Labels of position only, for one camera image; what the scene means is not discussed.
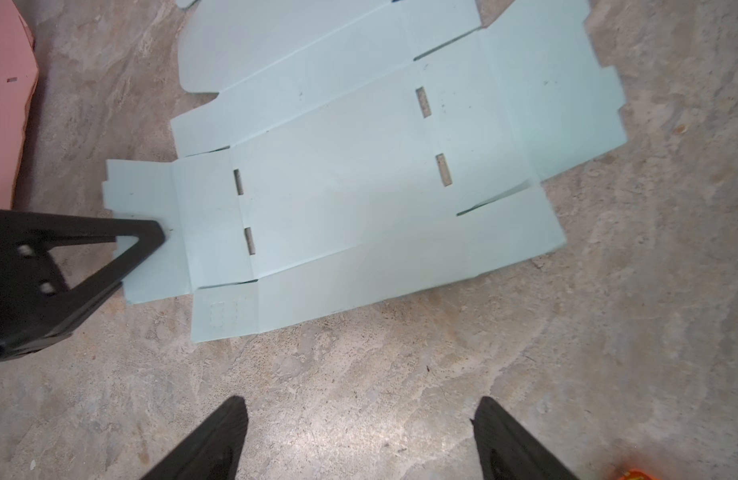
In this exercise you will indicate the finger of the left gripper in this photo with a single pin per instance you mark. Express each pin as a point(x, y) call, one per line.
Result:
point(37, 307)

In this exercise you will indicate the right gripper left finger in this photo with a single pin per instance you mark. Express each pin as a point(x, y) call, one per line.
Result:
point(212, 450)

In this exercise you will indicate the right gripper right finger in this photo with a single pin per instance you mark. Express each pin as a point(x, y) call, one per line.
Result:
point(508, 451)

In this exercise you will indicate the light blue paper box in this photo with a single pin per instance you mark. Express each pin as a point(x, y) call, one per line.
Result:
point(357, 151)

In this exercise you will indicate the pink flat paper box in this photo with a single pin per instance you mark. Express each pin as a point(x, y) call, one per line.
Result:
point(18, 79)

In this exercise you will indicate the orange green small toy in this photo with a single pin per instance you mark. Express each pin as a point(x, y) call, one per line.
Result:
point(632, 474)

